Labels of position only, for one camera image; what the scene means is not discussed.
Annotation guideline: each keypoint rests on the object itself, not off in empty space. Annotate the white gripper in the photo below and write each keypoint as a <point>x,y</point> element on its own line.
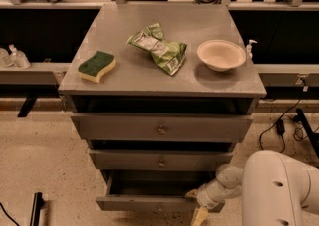
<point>206,197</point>

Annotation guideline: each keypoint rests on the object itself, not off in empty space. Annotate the grey bottom drawer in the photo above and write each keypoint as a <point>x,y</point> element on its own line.
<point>155,191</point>

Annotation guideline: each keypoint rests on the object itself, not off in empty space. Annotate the grey drawer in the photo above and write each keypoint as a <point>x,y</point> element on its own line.
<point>158,160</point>
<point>155,191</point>
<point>162,127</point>

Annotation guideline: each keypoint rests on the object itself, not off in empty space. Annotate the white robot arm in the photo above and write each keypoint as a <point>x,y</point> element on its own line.
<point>275,190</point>

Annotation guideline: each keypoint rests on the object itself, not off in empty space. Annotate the grey middle drawer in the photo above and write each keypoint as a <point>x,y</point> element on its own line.
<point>158,160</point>

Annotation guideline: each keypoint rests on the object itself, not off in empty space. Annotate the grey drawer cabinet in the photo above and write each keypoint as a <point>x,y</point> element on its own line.
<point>137,85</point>

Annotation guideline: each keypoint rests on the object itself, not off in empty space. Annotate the grey top drawer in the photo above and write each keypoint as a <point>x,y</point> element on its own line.
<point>162,127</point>

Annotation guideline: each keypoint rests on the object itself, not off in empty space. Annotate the black stand leg right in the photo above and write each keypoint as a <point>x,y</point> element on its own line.
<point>312,136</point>

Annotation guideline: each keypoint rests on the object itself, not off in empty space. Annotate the white bowl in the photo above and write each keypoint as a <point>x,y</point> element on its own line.
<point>221,55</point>

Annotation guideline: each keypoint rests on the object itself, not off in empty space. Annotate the green crumpled chip bag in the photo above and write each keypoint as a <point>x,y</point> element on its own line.
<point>169,56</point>

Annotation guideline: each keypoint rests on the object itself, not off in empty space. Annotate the white pump bottle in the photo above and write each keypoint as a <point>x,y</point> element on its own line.
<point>249,47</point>

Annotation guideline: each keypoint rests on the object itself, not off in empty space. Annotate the black stand foot left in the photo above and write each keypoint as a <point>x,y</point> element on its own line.
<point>38,203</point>

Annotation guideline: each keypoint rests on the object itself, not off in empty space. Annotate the green yellow sponge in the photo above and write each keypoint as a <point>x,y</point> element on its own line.
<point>93,68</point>

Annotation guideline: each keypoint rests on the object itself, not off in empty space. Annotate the clear sanitizer bottle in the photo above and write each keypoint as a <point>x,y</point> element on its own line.
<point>19,58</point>

